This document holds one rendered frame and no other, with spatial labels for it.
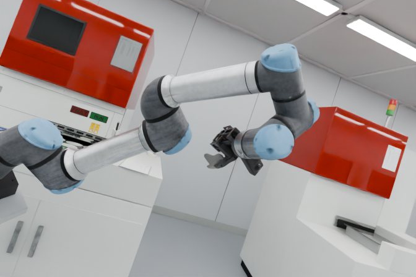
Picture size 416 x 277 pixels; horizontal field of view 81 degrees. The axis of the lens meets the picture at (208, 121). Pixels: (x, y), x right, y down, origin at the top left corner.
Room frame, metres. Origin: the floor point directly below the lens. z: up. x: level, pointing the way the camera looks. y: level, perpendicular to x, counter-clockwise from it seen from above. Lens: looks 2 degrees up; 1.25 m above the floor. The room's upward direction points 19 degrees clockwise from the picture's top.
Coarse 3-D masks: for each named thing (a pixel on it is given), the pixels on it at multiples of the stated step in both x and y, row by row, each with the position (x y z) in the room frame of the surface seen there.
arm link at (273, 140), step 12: (276, 120) 0.55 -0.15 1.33; (252, 132) 0.56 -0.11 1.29; (264, 132) 0.51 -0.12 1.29; (276, 132) 0.50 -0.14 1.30; (288, 132) 0.51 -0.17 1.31; (252, 144) 0.54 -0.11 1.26; (264, 144) 0.50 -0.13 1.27; (276, 144) 0.50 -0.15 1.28; (288, 144) 0.51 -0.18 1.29; (252, 156) 0.58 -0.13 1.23; (264, 156) 0.53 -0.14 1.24; (276, 156) 0.50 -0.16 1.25
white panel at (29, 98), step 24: (0, 72) 1.58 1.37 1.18; (0, 96) 1.59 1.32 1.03; (24, 96) 1.62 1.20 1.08; (48, 96) 1.64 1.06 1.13; (72, 96) 1.67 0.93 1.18; (0, 120) 1.60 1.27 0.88; (24, 120) 1.63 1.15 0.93; (48, 120) 1.65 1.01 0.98; (72, 120) 1.68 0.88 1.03; (96, 120) 1.71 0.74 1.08; (120, 120) 1.74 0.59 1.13
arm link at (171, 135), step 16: (176, 112) 0.74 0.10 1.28; (144, 128) 0.76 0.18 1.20; (160, 128) 0.74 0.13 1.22; (176, 128) 0.75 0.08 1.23; (96, 144) 0.81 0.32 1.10; (112, 144) 0.79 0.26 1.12; (128, 144) 0.78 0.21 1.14; (144, 144) 0.77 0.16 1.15; (160, 144) 0.77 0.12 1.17; (176, 144) 0.77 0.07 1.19; (64, 160) 0.79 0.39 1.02; (80, 160) 0.80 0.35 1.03; (96, 160) 0.80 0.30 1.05; (112, 160) 0.80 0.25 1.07; (48, 176) 0.79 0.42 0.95; (64, 176) 0.80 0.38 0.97; (80, 176) 0.83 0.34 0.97; (64, 192) 0.83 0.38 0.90
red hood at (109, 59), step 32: (32, 0) 1.54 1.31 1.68; (64, 0) 1.57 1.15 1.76; (32, 32) 1.55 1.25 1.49; (64, 32) 1.58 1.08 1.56; (96, 32) 1.62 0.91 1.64; (128, 32) 1.66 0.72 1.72; (0, 64) 1.53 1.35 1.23; (32, 64) 1.57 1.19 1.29; (64, 64) 1.60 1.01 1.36; (96, 64) 1.64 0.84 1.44; (128, 64) 1.68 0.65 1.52; (96, 96) 1.65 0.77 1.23; (128, 96) 1.70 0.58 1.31
